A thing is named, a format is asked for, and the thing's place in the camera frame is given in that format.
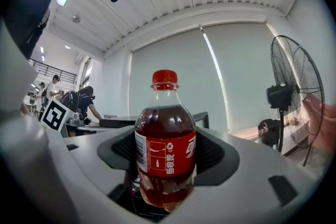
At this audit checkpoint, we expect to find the white roller blind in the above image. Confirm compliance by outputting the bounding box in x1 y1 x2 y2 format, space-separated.
130 28 229 132
204 22 284 132

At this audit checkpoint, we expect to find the black standing fan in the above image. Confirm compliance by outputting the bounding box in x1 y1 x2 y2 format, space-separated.
266 35 326 167

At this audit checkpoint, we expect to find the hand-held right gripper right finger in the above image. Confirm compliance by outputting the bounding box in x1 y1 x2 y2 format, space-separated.
167 127 325 224

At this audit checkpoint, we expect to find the black balcony railing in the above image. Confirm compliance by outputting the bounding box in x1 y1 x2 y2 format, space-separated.
28 58 78 84

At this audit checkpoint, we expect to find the person's torso in black shirt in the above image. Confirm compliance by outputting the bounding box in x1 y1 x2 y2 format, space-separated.
0 0 77 61

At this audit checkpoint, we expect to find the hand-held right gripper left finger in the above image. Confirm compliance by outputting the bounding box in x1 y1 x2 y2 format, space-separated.
48 125 148 224

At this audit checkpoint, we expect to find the red-capped cola bottle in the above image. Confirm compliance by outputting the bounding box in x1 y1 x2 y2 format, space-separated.
134 69 197 212

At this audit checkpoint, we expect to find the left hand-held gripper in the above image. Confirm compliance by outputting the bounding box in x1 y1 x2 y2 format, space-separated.
40 99 133 137

